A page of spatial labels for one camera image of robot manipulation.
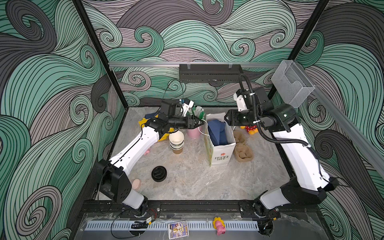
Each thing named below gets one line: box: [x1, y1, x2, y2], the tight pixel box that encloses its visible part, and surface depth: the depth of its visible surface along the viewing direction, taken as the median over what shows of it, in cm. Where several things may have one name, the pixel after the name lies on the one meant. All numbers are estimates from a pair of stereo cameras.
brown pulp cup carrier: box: [233, 129, 254, 163], surface depth 92 cm
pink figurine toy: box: [213, 216, 226, 236], surface depth 69 cm
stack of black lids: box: [151, 165, 168, 183], surface depth 85 cm
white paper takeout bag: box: [205, 112, 237, 167], surface depth 76 cm
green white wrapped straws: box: [192, 105, 206, 120], surface depth 94 cm
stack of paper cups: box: [168, 130, 185, 154], surface depth 87 cm
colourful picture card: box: [168, 220, 190, 240], surface depth 68 cm
